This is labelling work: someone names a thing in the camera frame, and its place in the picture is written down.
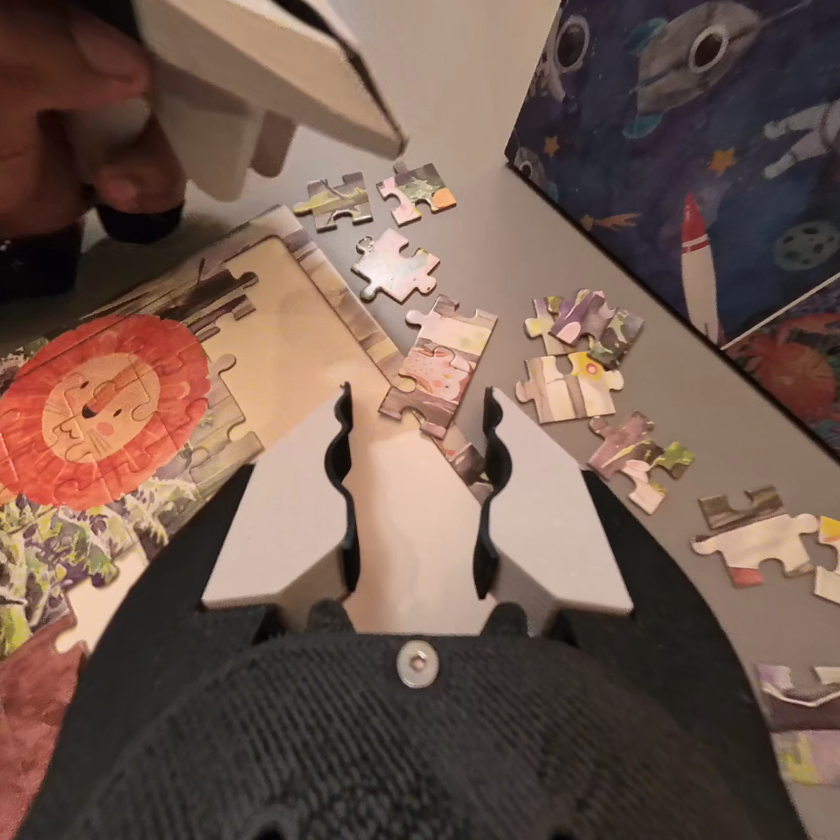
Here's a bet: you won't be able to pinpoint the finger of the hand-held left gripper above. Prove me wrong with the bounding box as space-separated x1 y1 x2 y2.
131 0 409 202

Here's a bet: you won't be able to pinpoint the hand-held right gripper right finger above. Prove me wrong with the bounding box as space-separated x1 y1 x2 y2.
474 387 635 616

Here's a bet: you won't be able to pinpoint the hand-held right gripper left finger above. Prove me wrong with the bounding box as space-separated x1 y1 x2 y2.
201 382 362 611

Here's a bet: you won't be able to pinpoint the jigsaw puzzle frame tray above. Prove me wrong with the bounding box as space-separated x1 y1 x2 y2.
0 205 494 818

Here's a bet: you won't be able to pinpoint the assembled jigsaw puzzle section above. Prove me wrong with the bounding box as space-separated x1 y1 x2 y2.
0 269 263 818

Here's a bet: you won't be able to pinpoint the pink owl puzzle piece pair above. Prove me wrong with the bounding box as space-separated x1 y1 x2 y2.
378 294 498 441

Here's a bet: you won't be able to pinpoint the person's left hand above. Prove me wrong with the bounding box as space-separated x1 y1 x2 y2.
0 0 189 227

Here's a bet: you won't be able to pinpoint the scattered loose jigsaw pieces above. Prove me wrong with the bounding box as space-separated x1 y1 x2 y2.
292 161 840 785

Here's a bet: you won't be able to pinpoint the illustrated puzzle box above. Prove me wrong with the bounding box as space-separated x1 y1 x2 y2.
504 0 840 457

